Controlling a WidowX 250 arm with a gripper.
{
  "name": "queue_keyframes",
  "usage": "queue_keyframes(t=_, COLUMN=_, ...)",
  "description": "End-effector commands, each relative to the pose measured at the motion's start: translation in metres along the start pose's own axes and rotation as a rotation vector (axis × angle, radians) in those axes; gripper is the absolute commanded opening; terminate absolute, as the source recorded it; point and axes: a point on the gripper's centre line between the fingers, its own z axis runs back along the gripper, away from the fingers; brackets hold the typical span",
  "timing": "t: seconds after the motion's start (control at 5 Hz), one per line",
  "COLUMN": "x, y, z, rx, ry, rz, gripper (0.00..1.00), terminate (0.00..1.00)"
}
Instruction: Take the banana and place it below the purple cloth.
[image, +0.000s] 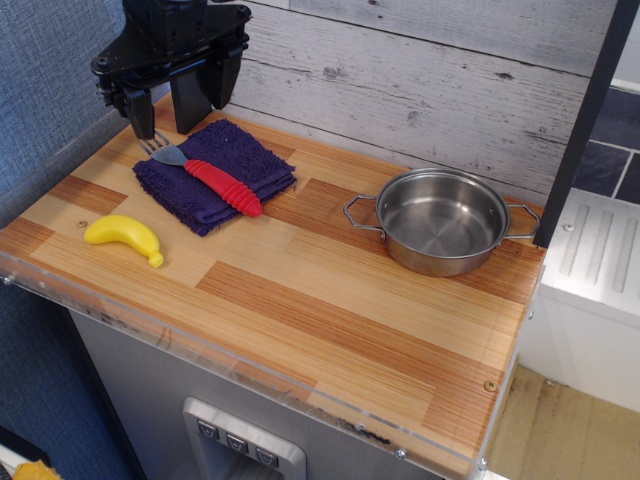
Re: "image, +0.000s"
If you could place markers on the stainless steel pot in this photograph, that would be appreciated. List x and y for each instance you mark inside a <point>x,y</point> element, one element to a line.
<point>438,222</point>

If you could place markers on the dark shelf post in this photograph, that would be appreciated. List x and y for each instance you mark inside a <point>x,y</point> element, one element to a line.
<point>191,105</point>
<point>610,53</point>

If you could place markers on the dark left shelf post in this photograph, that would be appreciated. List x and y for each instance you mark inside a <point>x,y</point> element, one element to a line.
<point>191,105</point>

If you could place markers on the purple folded cloth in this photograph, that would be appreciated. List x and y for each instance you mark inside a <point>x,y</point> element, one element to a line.
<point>227,172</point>

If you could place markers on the dark right shelf post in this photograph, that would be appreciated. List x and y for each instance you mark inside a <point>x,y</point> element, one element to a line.
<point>610,53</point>

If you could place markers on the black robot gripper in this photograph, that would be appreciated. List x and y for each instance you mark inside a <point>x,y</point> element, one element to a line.
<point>163,40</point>

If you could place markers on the yellow toy banana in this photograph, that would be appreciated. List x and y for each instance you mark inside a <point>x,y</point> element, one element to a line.
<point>127,230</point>

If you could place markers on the red handled metal fork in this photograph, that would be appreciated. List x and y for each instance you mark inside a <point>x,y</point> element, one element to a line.
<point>233,191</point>

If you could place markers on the silver dispenser button panel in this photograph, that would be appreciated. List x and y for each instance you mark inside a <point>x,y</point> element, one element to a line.
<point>227,447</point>

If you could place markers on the yellow object at corner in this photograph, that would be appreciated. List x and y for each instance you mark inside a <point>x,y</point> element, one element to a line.
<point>35,471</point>

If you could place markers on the white toy sink unit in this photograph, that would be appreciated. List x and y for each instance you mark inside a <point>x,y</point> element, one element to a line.
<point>583,327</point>

